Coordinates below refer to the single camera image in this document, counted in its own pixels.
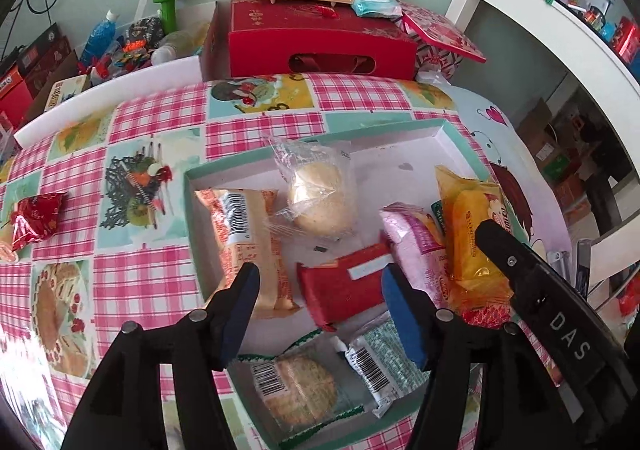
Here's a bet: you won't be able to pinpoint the yellow cake snack packet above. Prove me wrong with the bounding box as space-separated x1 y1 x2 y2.
433 165 516 298

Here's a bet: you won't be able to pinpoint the silver grey barcode packet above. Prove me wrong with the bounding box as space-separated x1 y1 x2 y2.
332 311 430 418

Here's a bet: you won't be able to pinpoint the pink purple snack packet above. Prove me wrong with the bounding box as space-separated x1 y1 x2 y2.
380 203 450 308

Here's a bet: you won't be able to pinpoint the round biscuit clear packet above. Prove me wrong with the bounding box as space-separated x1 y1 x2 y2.
236 329 369 449

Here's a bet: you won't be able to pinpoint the orange lid jelly cup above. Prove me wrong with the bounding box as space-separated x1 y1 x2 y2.
0 223 20 265

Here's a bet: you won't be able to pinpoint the shiny red crinkled packet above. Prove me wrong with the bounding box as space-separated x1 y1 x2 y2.
10 193 66 251

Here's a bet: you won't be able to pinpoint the orange barcode bread packet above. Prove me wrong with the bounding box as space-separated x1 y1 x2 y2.
195 189 299 319

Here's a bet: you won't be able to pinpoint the dark red block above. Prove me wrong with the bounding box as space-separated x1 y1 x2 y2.
296 243 394 332

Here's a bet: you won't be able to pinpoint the clear bag round bun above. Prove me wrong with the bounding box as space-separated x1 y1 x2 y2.
266 137 358 241

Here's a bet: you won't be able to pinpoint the red gold packet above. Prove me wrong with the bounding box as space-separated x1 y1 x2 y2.
460 303 512 329

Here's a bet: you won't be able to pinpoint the green snack packet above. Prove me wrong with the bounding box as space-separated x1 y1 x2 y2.
431 201 446 234

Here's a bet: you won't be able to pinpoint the checkered picture tablecloth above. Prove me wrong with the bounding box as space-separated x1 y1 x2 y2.
1 74 570 449

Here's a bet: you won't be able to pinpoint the yellow card game box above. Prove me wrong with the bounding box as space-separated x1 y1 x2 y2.
43 75 90 112

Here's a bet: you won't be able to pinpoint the stacked red orange boxes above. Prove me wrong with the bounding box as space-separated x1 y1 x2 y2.
1 23 73 129

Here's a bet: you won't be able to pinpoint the toy pile in box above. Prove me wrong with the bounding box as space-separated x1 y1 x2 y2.
88 16 165 84

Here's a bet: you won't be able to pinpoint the blue water bottle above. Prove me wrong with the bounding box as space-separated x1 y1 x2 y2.
79 11 119 69

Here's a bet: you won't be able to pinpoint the small clear bottle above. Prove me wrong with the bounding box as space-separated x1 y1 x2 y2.
151 22 209 66

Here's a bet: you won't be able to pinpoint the red patterned box lid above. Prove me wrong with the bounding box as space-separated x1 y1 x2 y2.
400 2 486 63

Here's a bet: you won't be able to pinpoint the large red gift box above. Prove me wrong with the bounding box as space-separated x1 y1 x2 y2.
200 0 416 81

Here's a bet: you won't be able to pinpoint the white shelf unit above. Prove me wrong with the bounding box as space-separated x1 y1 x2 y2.
446 0 640 166

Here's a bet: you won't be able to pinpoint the green dumbbell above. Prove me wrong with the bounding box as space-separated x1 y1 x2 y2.
153 0 177 35

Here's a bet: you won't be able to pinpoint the pale blue wipes pack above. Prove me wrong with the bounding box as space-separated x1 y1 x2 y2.
352 0 402 20

